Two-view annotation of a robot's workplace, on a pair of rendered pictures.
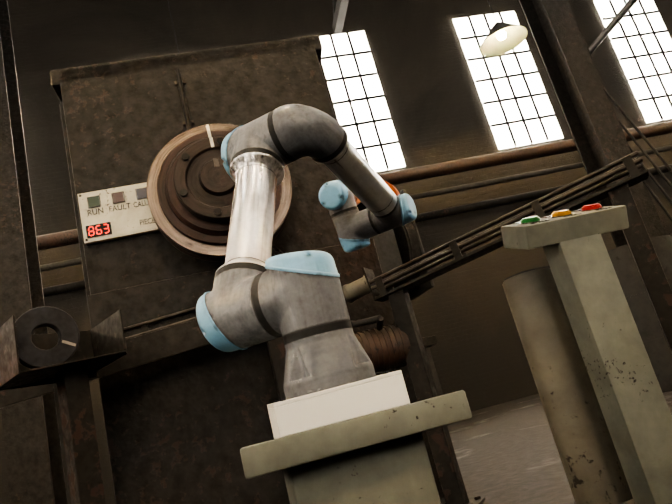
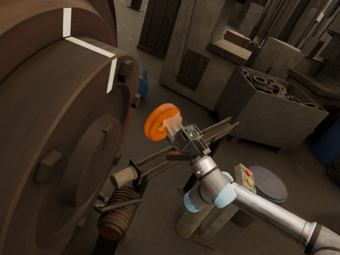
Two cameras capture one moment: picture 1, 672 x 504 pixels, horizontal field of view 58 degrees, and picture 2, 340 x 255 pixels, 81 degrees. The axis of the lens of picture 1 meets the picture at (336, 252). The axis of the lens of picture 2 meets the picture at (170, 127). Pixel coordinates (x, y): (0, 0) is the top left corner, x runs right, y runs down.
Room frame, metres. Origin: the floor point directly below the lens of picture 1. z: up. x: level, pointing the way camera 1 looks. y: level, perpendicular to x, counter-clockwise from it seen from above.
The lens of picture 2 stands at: (1.65, 0.45, 1.32)
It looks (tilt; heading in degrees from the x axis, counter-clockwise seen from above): 34 degrees down; 280
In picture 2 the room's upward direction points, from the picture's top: 23 degrees clockwise
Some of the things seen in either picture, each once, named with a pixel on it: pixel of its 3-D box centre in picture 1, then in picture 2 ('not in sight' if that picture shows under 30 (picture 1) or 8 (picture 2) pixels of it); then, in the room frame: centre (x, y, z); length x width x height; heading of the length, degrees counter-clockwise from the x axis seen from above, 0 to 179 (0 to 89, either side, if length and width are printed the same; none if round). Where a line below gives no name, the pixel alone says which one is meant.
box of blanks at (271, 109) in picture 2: not in sight; (260, 109); (1.10, -2.34, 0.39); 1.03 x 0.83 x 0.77; 27
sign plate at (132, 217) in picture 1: (121, 212); not in sight; (1.90, 0.67, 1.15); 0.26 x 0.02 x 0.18; 102
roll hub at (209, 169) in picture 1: (219, 178); (83, 155); (1.76, 0.30, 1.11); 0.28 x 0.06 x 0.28; 102
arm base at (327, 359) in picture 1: (323, 357); not in sight; (1.00, 0.06, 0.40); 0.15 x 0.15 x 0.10
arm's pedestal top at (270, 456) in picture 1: (342, 434); not in sight; (1.00, 0.06, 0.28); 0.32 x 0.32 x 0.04; 12
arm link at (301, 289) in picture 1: (303, 291); not in sight; (0.99, 0.07, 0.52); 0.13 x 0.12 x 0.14; 65
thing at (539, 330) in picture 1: (563, 382); (198, 210); (1.43, -0.42, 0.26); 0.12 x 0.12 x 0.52
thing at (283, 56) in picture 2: not in sight; (275, 75); (0.89, -4.07, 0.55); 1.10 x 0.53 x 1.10; 122
